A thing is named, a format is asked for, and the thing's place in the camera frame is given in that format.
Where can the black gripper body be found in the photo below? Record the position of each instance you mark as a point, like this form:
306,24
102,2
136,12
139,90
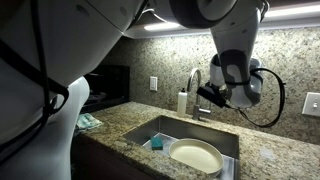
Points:
213,95

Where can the chrome gooseneck faucet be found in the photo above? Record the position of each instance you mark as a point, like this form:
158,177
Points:
197,109

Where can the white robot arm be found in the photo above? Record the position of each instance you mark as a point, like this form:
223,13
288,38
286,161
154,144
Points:
47,47

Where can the teal sponge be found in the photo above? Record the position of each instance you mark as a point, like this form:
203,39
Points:
156,143

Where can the white soap dispenser bottle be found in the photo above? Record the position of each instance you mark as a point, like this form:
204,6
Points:
182,101

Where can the stainless steel sink basin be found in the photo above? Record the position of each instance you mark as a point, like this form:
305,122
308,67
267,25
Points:
171,130

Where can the white outlet near board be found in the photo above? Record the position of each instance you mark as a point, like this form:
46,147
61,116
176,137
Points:
153,83

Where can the black microwave oven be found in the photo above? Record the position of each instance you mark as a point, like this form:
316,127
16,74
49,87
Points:
109,86

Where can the teal cloth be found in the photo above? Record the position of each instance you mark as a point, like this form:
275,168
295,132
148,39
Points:
87,121

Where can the cream pan with wooden handle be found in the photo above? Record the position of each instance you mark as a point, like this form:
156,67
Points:
197,154

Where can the white light switch plate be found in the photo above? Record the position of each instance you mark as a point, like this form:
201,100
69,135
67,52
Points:
312,104

